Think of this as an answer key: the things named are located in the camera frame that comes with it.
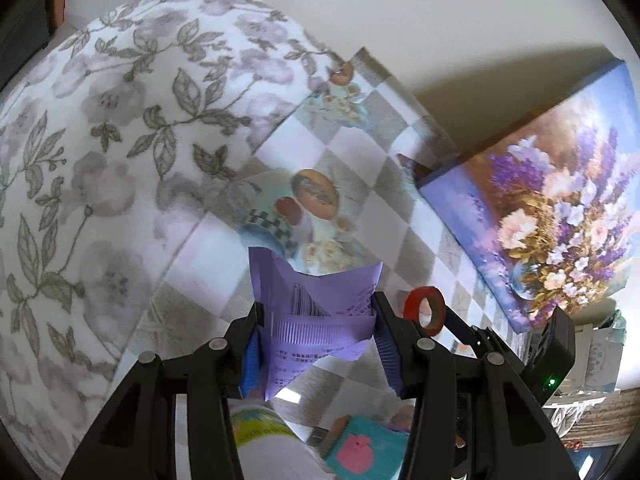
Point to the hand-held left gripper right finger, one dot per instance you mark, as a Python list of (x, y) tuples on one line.
[(387, 360)]

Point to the floral painting canvas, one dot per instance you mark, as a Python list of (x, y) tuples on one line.
[(550, 210)]

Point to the grey floral blanket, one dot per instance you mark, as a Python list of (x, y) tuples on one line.
[(100, 185)]

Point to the dark cabinet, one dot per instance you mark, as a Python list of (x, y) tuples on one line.
[(25, 40)]

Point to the cluttered shelf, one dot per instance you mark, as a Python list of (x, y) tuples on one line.
[(595, 360)]

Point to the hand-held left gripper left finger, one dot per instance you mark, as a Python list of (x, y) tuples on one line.
[(250, 365)]

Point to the red tape roll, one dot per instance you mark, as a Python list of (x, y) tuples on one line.
[(439, 310)]

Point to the white plastic bottle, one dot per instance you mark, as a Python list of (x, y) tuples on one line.
[(270, 450)]

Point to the brown wooden board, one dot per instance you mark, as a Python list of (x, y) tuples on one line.
[(57, 7)]

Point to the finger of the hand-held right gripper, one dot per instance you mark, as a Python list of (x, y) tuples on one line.
[(462, 330)]

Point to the purple packet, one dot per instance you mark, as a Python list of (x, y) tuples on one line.
[(310, 310)]

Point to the teal plastic box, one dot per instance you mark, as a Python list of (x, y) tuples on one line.
[(385, 435)]

